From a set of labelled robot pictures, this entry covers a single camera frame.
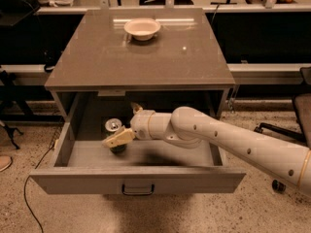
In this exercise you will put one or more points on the black drawer handle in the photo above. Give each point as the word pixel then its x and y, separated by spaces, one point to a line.
pixel 138 191

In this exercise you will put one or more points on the tan shoe tip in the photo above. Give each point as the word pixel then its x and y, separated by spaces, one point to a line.
pixel 5 162

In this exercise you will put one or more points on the grey cabinet with top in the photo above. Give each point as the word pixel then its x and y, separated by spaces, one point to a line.
pixel 183 55

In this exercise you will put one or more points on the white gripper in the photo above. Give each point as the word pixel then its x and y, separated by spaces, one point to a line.
pixel 141 124

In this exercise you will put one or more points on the open grey top drawer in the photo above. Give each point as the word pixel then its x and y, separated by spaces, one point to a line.
pixel 80 163

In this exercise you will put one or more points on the white paper bowl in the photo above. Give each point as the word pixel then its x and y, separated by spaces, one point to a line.
pixel 142 29

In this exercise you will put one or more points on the green soda can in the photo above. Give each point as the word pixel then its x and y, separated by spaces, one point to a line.
pixel 111 126

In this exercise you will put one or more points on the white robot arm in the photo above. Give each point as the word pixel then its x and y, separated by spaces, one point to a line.
pixel 186 127

